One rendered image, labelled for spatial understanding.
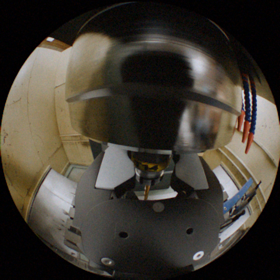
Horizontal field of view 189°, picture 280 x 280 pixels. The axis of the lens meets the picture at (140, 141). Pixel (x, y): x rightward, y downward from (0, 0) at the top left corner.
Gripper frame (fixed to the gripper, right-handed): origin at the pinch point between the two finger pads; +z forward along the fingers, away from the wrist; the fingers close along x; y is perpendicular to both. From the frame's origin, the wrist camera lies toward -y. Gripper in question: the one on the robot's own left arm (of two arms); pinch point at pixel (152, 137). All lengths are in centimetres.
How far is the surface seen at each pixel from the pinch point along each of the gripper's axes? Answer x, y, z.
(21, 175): -100, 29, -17
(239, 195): 38.1, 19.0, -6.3
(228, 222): 19.8, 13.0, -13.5
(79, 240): -32, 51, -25
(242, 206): 30.5, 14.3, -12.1
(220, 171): 89, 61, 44
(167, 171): 20, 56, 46
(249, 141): 16.5, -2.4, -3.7
